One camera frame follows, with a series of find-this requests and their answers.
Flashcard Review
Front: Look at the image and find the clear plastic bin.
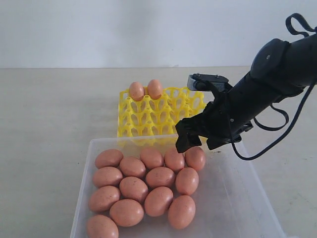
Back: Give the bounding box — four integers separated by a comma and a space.
70, 135, 286, 238

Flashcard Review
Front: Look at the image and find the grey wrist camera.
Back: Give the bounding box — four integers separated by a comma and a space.
187, 73, 232, 93

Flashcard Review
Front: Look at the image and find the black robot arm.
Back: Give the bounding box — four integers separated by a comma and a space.
175, 35, 317, 153

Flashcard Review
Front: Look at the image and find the brown egg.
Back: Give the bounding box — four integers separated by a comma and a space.
168, 195, 196, 230
129, 82, 145, 101
146, 167, 175, 188
88, 185, 121, 213
144, 186, 174, 217
185, 146, 206, 171
86, 215, 119, 238
164, 147, 185, 173
119, 156, 146, 179
147, 79, 163, 100
95, 149, 123, 169
175, 167, 199, 195
119, 177, 149, 204
109, 199, 144, 227
92, 167, 123, 188
140, 147, 164, 170

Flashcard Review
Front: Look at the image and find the yellow plastic egg tray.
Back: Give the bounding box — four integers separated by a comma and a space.
117, 87, 206, 137

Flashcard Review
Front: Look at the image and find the black cable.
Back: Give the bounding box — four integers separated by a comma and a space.
231, 12, 317, 161

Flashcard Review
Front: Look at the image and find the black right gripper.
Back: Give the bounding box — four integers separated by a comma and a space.
175, 99, 254, 153

